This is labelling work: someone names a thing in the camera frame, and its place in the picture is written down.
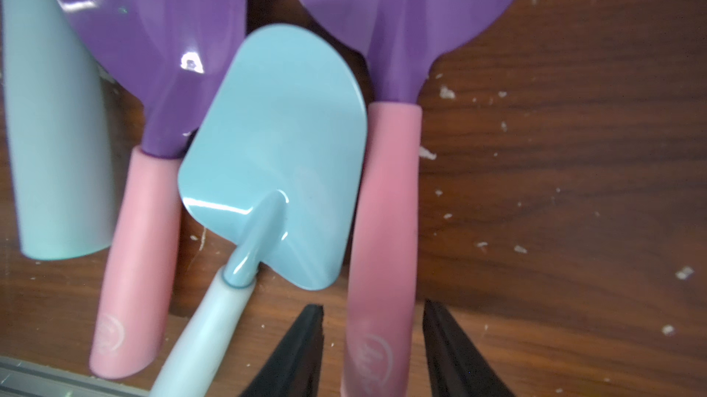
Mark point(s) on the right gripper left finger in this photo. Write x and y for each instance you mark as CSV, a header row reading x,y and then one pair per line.
x,y
294,367

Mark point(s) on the purple shovel pink handle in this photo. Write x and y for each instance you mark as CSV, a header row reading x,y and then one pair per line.
x,y
400,41
172,55

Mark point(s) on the teal shovel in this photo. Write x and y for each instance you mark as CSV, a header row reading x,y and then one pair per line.
x,y
274,169
57,133

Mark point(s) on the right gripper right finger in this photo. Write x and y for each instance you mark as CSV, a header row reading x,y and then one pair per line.
x,y
455,366

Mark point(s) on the aluminium front rail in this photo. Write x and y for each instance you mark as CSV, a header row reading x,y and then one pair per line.
x,y
24,378

